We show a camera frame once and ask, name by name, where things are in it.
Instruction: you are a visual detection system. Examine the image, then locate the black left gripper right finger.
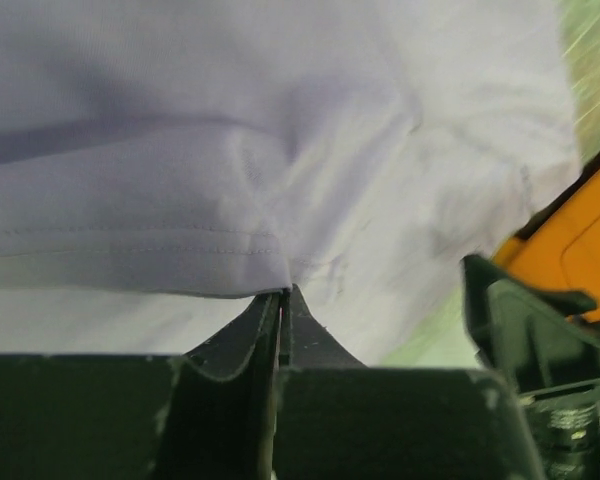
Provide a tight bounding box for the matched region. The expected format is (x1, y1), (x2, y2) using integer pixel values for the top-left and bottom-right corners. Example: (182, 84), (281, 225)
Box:
(274, 289), (545, 479)

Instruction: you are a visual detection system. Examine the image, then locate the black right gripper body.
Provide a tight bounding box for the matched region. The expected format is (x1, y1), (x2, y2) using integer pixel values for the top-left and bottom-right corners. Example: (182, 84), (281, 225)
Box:
(462, 254), (600, 479)

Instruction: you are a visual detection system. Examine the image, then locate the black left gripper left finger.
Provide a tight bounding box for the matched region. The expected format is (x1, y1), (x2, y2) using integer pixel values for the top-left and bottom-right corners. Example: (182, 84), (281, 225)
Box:
(0, 294), (282, 479)

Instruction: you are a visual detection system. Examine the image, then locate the purple t shirt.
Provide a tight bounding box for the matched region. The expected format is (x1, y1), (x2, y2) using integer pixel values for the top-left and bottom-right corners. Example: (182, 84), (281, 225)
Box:
(0, 1), (580, 363)

